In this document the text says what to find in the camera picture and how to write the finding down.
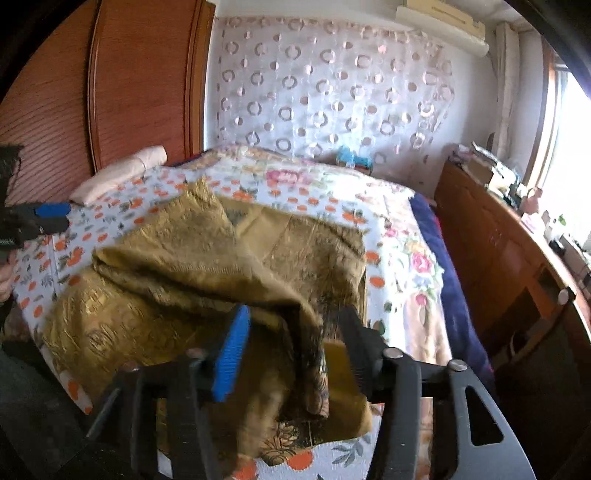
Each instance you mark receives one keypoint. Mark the golden brown patterned garment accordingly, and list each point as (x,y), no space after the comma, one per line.
(165,286)

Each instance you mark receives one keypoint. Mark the pink figurine on cabinet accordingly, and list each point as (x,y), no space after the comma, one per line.
(530,203)

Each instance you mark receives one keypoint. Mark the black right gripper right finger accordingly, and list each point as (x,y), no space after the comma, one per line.
(471,437)

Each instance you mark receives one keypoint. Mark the long wooden side cabinet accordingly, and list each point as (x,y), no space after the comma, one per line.
(514,284)

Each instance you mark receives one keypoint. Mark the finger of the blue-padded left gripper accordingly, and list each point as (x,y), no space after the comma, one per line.
(52,210)

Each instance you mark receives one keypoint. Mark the red-brown louvered wooden wardrobe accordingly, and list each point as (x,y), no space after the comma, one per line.
(113,78)

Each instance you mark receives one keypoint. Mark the sheer circle-pattern curtain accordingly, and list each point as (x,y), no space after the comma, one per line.
(310,87)

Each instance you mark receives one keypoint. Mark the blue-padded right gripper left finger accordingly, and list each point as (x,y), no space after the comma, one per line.
(125,417)

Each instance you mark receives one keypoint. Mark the pale pink pillow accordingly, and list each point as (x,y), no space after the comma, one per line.
(117,173)

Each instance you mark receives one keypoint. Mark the small bottles on cabinet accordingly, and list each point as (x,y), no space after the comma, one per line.
(554,226)

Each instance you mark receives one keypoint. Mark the window with wooden frame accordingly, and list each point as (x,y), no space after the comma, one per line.
(560,162)

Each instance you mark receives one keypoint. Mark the dark blue blanket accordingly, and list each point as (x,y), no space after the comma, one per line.
(464,341)

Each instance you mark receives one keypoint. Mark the teal item on box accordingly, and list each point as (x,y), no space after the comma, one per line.
(349,159)

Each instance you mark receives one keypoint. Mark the pink floral quilt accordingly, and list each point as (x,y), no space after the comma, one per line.
(404,279)

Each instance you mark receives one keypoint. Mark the beige wall air conditioner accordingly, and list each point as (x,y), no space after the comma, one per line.
(446,22)

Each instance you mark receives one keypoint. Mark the person's left hand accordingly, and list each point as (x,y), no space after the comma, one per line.
(6,281)

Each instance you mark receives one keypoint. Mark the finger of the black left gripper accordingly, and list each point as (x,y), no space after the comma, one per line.
(51,225)

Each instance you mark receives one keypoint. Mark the stack of papers and boxes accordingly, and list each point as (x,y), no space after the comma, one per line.
(485,168)

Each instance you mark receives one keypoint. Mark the gathered patterned window curtain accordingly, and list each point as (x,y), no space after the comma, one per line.
(508,73)

